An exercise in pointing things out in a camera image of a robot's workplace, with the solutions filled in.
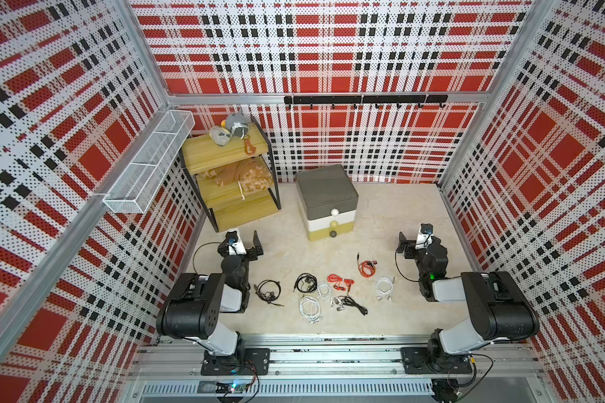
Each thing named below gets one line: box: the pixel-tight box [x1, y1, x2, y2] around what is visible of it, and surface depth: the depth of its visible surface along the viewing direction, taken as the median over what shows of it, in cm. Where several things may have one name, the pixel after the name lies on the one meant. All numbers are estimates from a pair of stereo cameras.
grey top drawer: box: [295, 163, 359, 221], surface depth 93 cm
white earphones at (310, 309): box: [299, 295, 321, 325], surface depth 85 cm
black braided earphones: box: [293, 272, 318, 294], surface depth 92 cm
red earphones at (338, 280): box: [326, 273, 355, 295], surface depth 92 cm
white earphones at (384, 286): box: [374, 276, 395, 302], surface depth 91 cm
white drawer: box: [307, 209, 357, 232], surface depth 96 cm
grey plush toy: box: [225, 110, 250, 140], surface depth 88 cm
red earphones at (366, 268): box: [356, 251, 378, 278], surface depth 96 cm
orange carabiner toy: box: [244, 138, 257, 156], surface depth 88 cm
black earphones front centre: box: [334, 295, 369, 316], surface depth 86 cm
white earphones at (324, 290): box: [316, 281, 335, 309], surface depth 88 cm
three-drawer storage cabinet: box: [295, 163, 359, 242], surface depth 94 cm
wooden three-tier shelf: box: [178, 115, 282, 233], surface depth 92 cm
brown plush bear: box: [197, 158, 274, 193], surface depth 91 cm
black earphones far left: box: [253, 278, 285, 307], surface depth 88 cm
